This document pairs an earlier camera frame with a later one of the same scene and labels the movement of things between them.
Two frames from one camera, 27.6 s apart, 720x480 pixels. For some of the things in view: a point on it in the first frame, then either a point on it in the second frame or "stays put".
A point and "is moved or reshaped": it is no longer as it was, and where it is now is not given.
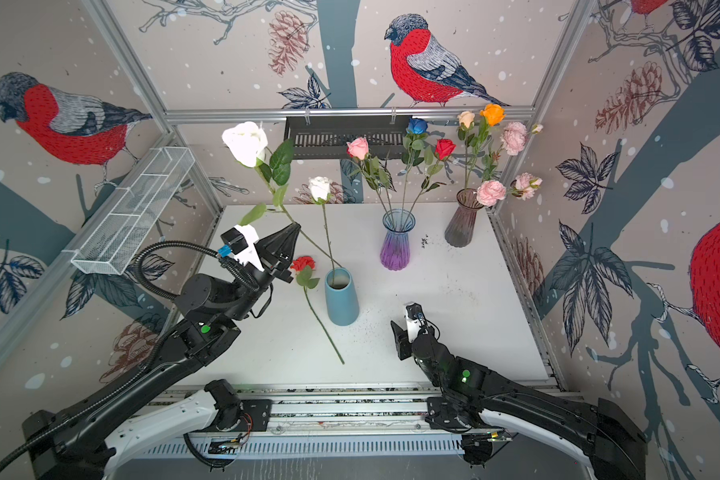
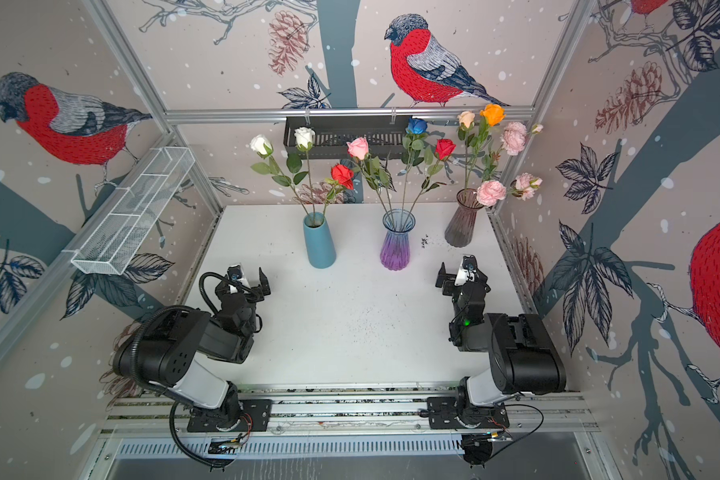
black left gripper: x=272 y=257 -> x=257 y=293
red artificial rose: x=303 y=266 -> x=343 y=178
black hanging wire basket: x=325 y=137 stays put
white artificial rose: x=247 y=142 is moved or reshaped
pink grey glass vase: x=461 y=227 stays put
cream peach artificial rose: x=465 y=121 stays put
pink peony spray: x=490 y=192 stays put
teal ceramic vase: x=342 y=298 -> x=320 y=247
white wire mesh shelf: x=130 y=212 stays put
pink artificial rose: x=377 y=174 stays put
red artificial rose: x=443 y=149 stays put
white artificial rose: x=320 y=191 -> x=304 y=138
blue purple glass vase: x=395 y=250 stays put
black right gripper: x=401 y=339 -> x=451 y=280
